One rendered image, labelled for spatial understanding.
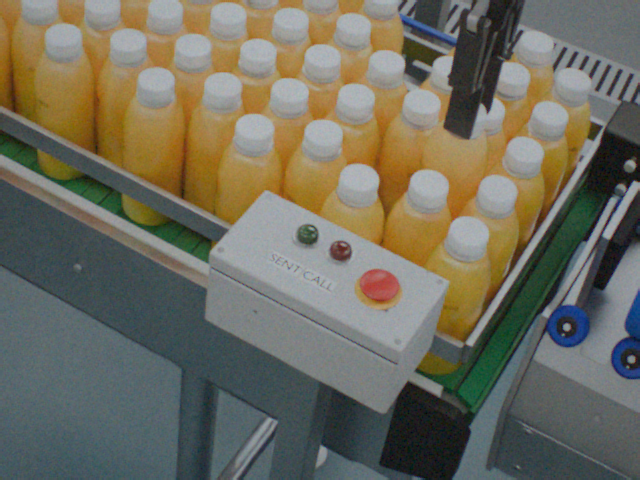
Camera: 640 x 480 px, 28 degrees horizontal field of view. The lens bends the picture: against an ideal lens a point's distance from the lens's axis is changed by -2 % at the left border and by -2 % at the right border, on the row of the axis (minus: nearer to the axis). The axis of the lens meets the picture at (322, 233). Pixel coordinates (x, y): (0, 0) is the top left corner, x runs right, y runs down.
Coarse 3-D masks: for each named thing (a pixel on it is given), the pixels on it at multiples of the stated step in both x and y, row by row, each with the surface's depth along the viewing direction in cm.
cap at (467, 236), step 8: (456, 224) 126; (464, 224) 126; (472, 224) 126; (480, 224) 126; (448, 232) 126; (456, 232) 125; (464, 232) 125; (472, 232) 125; (480, 232) 125; (488, 232) 126; (448, 240) 126; (456, 240) 124; (464, 240) 124; (472, 240) 124; (480, 240) 125; (456, 248) 125; (464, 248) 124; (472, 248) 124; (480, 248) 125; (464, 256) 125; (472, 256) 125
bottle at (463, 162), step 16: (432, 144) 133; (448, 144) 131; (464, 144) 131; (480, 144) 132; (432, 160) 133; (448, 160) 132; (464, 160) 131; (480, 160) 132; (448, 176) 132; (464, 176) 132; (480, 176) 134; (448, 192) 134; (464, 192) 134
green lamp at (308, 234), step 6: (300, 228) 120; (306, 228) 120; (312, 228) 120; (300, 234) 120; (306, 234) 120; (312, 234) 120; (318, 234) 120; (300, 240) 120; (306, 240) 120; (312, 240) 120
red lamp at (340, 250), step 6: (336, 240) 120; (342, 240) 120; (330, 246) 120; (336, 246) 119; (342, 246) 119; (348, 246) 120; (330, 252) 119; (336, 252) 119; (342, 252) 119; (348, 252) 119; (336, 258) 119; (342, 258) 119; (348, 258) 119
